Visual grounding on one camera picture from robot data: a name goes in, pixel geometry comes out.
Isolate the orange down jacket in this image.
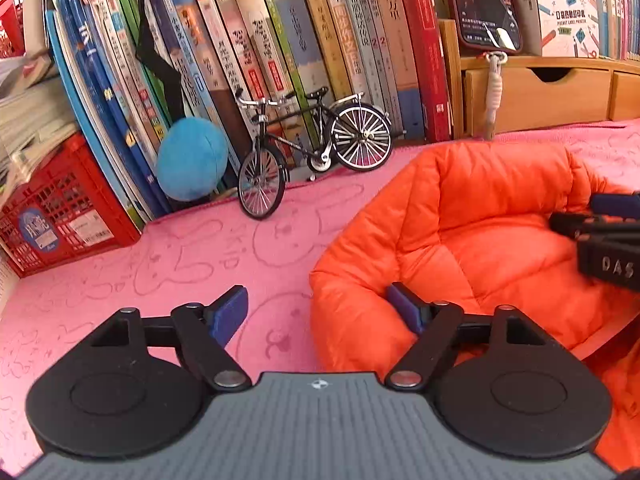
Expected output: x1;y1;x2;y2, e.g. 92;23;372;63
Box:
309;140;640;472

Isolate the red plastic crate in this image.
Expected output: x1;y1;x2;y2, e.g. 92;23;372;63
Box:
0;132;142;279

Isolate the row of tall picture books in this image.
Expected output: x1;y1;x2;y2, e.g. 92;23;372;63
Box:
45;0;453;224

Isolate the row of pastel-spine books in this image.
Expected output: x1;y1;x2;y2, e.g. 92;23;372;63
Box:
597;0;640;62

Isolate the black strap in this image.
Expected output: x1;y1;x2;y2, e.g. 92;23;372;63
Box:
135;0;189;124

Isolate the white box with pencil print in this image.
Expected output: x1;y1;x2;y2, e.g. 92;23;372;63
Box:
502;0;601;59

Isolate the wooden drawer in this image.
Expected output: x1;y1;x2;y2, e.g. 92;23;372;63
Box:
465;66;614;137
612;71;640;122

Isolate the pink rabbit-print blanket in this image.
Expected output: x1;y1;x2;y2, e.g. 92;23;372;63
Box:
0;119;640;461

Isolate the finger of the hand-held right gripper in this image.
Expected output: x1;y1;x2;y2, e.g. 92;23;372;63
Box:
549;211;640;244
589;191;640;221

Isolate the grey flat board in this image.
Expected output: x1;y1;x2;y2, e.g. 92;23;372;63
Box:
22;0;66;57

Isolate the wooden desktop organizer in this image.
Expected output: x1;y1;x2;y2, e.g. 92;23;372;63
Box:
439;19;640;142

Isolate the stack of magazines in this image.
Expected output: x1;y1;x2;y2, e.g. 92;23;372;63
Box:
0;52;84;197

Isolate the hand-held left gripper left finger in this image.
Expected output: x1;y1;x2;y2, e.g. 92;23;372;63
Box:
90;284;251;394

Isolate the black model bicycle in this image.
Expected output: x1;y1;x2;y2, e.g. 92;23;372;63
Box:
236;87;395;220

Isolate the red plastic basket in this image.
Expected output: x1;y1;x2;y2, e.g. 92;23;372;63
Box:
0;0;26;59

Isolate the black smartphone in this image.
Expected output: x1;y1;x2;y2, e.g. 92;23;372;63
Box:
445;0;524;56

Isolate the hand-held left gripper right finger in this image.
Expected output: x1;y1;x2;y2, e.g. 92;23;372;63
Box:
385;281;548;391

